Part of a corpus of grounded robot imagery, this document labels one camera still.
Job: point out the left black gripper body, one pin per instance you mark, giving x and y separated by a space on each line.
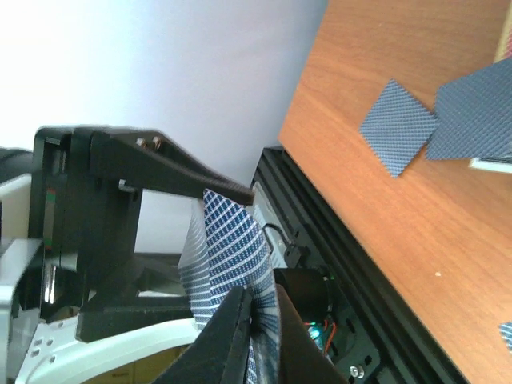
87 223

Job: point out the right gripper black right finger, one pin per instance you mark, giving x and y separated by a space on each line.
301 362

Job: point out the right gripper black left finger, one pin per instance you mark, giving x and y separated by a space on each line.
219 355

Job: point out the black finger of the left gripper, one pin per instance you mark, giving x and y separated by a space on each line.
107 315
147 159

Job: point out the grey playing card deck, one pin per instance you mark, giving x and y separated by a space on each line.
226 247

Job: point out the blue patterned card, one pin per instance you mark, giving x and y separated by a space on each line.
474 115
397 127
505 330

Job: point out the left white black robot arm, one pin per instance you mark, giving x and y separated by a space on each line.
36 351

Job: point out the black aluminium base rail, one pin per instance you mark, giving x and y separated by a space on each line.
365 328

